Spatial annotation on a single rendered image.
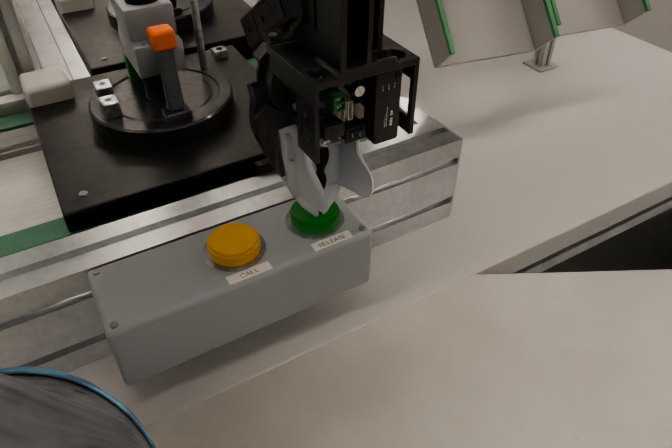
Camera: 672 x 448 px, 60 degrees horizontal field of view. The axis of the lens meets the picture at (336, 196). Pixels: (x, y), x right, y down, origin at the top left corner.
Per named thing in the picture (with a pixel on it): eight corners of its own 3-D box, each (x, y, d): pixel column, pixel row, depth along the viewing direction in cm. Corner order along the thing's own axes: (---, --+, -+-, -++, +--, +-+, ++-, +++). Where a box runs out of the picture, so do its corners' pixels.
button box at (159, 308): (371, 282, 50) (374, 228, 46) (126, 389, 42) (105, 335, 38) (331, 234, 55) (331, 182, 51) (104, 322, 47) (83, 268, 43)
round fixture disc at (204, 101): (256, 124, 57) (254, 106, 56) (111, 165, 52) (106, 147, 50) (207, 68, 66) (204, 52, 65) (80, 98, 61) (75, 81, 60)
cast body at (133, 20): (187, 69, 54) (174, -6, 50) (141, 80, 53) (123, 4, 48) (161, 37, 60) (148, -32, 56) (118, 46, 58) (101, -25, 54)
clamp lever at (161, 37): (189, 109, 53) (174, 29, 49) (168, 114, 52) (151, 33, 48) (178, 94, 56) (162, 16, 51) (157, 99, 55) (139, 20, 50)
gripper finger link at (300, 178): (311, 263, 41) (308, 157, 36) (276, 216, 45) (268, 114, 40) (349, 248, 43) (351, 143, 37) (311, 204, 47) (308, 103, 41)
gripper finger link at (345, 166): (349, 248, 43) (351, 143, 37) (311, 204, 47) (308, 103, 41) (384, 234, 44) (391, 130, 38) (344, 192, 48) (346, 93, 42)
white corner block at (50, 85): (80, 114, 62) (69, 80, 60) (35, 125, 61) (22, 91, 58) (72, 96, 66) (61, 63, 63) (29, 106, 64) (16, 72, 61)
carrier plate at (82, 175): (325, 152, 57) (325, 133, 55) (69, 234, 47) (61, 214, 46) (233, 59, 73) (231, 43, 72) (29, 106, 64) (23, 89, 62)
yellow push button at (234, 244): (270, 263, 44) (268, 245, 43) (221, 283, 43) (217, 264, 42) (249, 233, 47) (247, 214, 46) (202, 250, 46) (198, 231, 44)
